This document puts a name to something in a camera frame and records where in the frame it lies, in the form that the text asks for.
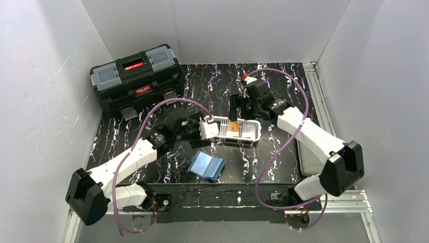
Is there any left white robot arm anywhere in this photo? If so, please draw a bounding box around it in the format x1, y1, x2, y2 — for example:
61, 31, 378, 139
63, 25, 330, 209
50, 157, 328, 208
65, 112, 210, 226

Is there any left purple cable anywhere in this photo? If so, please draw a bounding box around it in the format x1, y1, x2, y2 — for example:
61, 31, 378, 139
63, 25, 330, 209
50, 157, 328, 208
112, 98, 213, 237

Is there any white plastic basket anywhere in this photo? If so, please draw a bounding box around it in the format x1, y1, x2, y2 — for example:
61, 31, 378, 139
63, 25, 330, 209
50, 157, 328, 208
201, 116, 262, 146

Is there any blue leather card holder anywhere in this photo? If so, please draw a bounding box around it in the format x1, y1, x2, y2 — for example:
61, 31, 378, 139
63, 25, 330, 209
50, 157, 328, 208
188, 151, 227, 181

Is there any black red toolbox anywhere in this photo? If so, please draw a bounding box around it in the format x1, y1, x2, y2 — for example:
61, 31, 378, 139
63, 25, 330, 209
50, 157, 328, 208
90, 44, 185, 120

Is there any aluminium frame rail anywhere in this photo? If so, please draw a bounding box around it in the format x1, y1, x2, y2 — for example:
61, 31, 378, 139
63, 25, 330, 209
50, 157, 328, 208
65, 80, 364, 225

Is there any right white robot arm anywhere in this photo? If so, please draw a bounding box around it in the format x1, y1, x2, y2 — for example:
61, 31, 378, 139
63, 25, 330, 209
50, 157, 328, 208
229, 79, 364, 210

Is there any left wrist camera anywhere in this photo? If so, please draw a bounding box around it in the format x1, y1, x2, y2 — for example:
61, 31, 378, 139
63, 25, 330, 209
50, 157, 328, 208
199, 116, 219, 140

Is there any white credit card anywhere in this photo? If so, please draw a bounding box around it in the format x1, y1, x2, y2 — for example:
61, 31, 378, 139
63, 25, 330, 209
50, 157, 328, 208
241, 123, 258, 141

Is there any orange credit card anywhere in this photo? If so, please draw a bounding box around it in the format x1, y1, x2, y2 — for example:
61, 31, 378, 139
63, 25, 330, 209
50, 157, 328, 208
226, 121, 240, 137

